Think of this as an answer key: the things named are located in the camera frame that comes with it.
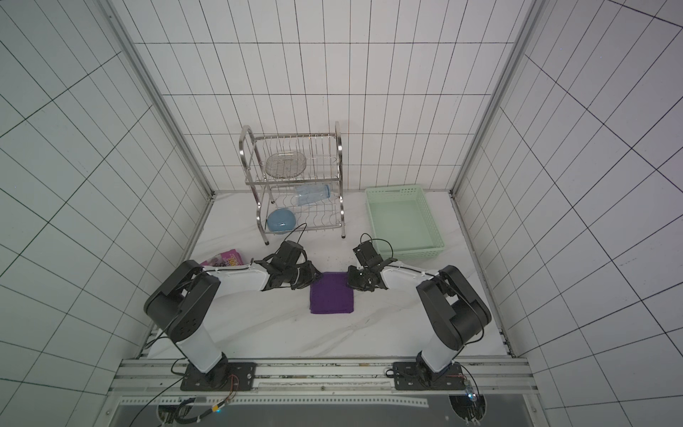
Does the pink snack bag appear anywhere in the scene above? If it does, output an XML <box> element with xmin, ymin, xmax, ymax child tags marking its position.
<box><xmin>201</xmin><ymin>249</ymin><xmax>244</xmax><ymax>267</ymax></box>

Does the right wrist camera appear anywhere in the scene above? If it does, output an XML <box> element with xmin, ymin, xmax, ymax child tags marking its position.
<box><xmin>353</xmin><ymin>240</ymin><xmax>383</xmax><ymax>268</ymax></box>

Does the clear plastic bottle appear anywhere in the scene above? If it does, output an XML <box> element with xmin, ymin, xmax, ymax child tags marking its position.
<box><xmin>295</xmin><ymin>183</ymin><xmax>332</xmax><ymax>206</ymax></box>

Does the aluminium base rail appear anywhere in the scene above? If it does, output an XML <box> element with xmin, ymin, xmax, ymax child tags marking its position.
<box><xmin>110</xmin><ymin>357</ymin><xmax>539</xmax><ymax>397</ymax></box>

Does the purple square dishcloth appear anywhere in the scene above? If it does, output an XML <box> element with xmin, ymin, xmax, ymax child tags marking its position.
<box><xmin>309</xmin><ymin>272</ymin><xmax>354</xmax><ymax>315</ymax></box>

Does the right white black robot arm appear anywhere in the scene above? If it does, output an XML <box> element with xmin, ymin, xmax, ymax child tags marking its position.
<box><xmin>347</xmin><ymin>258</ymin><xmax>493</xmax><ymax>399</ymax></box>

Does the green plastic basket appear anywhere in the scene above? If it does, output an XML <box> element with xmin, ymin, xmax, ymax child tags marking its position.
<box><xmin>365</xmin><ymin>185</ymin><xmax>445</xmax><ymax>261</ymax></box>

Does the steel two-tier dish rack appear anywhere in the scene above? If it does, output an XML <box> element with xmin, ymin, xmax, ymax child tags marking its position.
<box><xmin>238</xmin><ymin>123</ymin><xmax>347</xmax><ymax>245</ymax></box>

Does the blue bowl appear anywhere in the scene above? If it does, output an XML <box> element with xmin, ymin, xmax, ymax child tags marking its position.
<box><xmin>266</xmin><ymin>208</ymin><xmax>297</xmax><ymax>233</ymax></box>

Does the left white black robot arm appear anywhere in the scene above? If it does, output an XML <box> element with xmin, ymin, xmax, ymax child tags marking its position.
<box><xmin>143</xmin><ymin>240</ymin><xmax>322</xmax><ymax>392</ymax></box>

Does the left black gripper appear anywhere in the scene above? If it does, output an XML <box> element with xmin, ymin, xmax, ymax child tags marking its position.
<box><xmin>284</xmin><ymin>260</ymin><xmax>323</xmax><ymax>290</ymax></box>

